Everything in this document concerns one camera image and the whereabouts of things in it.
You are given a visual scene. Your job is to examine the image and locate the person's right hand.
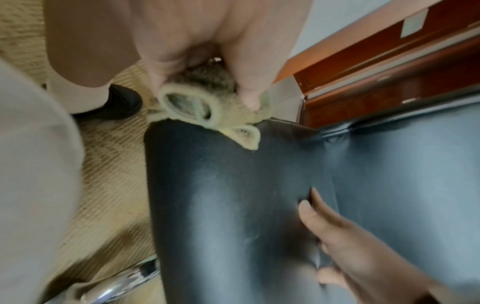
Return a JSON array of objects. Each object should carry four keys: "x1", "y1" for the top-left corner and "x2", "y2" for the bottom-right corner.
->
[{"x1": 297, "y1": 187, "x2": 444, "y2": 304}]

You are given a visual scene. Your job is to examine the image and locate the white shorts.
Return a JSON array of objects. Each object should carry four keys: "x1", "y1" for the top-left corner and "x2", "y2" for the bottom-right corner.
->
[{"x1": 0, "y1": 59, "x2": 86, "y2": 304}]

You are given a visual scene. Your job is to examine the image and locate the white door notice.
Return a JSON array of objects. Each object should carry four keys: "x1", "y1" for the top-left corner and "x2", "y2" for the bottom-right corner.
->
[{"x1": 399, "y1": 9, "x2": 430, "y2": 39}]

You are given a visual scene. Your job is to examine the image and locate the green cleaning cloth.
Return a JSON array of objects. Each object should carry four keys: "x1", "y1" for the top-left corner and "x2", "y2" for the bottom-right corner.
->
[{"x1": 146, "y1": 59, "x2": 275, "y2": 151}]

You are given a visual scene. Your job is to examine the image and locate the black leather chair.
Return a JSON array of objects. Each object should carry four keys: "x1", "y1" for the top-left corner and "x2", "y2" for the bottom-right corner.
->
[{"x1": 144, "y1": 86, "x2": 480, "y2": 304}]

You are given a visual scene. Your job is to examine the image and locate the black shoe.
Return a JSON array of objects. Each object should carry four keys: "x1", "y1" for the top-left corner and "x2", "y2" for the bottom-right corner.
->
[{"x1": 71, "y1": 84, "x2": 144, "y2": 123}]

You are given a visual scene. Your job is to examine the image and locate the person's left hand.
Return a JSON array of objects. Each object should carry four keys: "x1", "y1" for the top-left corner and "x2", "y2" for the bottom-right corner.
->
[{"x1": 127, "y1": 0, "x2": 315, "y2": 113}]

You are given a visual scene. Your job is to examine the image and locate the person's left leg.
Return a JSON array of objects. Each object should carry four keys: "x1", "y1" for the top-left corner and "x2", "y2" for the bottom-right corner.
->
[{"x1": 42, "y1": 0, "x2": 144, "y2": 115}]

